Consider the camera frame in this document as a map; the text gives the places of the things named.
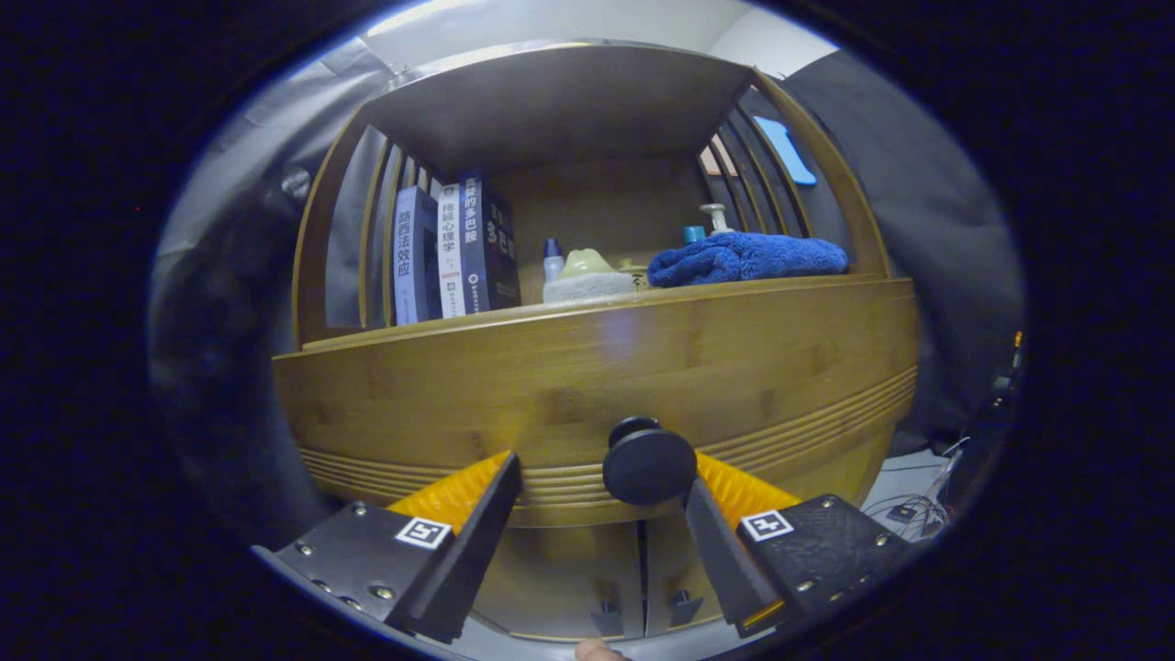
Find black equipment with orange clip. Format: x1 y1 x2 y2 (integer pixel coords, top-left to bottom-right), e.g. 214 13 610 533
946 330 1024 515

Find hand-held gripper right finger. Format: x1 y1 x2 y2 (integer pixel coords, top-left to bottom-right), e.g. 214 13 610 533
684 452 914 641

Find dark blue book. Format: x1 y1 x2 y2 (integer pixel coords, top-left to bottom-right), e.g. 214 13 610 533
457 173 522 315

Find black backdrop cloth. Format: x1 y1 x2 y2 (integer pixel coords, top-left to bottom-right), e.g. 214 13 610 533
147 37 1024 543

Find tangled floor cables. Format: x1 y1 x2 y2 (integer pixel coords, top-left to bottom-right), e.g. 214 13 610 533
863 436 965 543

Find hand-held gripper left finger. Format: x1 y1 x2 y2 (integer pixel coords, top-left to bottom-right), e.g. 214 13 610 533
252 450 524 645

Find wooden cabinet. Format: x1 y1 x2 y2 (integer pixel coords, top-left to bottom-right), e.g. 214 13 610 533
273 41 922 642

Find pale green scrub brush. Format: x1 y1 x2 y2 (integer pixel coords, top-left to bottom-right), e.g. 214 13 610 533
543 248 641 305

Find wooden cabinet door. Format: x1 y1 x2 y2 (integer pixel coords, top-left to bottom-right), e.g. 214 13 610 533
473 519 643 641
644 431 887 636

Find white spine book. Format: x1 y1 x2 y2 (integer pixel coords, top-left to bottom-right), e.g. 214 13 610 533
431 181 466 319

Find black round drawer knob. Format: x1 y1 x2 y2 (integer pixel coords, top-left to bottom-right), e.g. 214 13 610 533
602 415 699 506

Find blue folded towel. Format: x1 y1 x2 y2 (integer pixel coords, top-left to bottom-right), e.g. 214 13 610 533
647 231 850 289

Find wooden countertop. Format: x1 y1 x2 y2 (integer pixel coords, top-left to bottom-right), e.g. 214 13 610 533
303 271 891 350

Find pale blue book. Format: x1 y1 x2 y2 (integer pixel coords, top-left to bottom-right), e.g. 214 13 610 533
393 186 442 326

